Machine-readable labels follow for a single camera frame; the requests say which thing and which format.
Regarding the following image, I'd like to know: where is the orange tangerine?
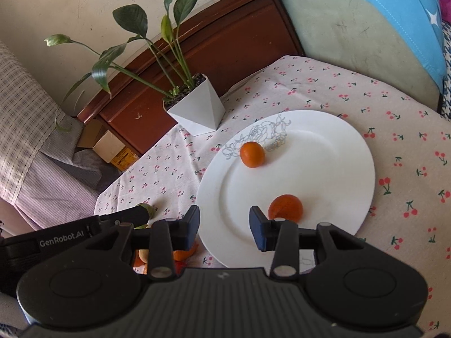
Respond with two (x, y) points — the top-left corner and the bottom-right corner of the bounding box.
(267, 194), (304, 223)
(239, 141), (265, 168)
(133, 250), (147, 275)
(173, 242), (198, 262)

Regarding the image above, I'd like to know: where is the red cherry tomato back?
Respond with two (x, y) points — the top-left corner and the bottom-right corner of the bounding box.
(174, 261), (187, 275)

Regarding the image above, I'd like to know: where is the brown kiwi lower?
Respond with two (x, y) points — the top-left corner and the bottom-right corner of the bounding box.
(138, 250), (149, 264)

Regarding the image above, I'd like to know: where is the green plum back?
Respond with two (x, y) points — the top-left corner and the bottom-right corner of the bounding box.
(138, 203), (156, 220)

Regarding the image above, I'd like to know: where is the white floral ceramic plate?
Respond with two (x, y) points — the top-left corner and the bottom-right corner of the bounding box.
(196, 110), (375, 269)

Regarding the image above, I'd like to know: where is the black GenRobot device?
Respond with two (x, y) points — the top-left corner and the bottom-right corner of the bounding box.
(0, 204), (151, 296)

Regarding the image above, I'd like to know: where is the cardboard box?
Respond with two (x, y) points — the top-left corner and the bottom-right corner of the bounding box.
(77, 119), (139, 172)

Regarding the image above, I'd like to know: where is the cherry print tablecloth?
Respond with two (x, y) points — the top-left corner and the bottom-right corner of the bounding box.
(95, 56), (450, 332)

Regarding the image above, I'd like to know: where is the checked fabric sofa cover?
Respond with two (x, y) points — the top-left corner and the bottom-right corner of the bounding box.
(1, 44), (118, 230)

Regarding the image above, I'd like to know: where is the white geometric plant pot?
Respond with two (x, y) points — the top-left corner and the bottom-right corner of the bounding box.
(163, 74), (226, 136)

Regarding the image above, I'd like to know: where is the green leafy houseplant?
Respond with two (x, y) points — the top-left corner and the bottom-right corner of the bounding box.
(43, 0), (220, 132)

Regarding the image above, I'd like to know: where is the dark red wooden cabinet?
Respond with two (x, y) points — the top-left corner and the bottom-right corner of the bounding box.
(78, 0), (304, 156)

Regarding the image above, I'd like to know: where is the houndstooth patterned fabric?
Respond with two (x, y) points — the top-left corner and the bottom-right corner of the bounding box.
(441, 21), (451, 119)

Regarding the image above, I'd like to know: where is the grey green sofa armrest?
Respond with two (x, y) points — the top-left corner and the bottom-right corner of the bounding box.
(282, 0), (439, 109)

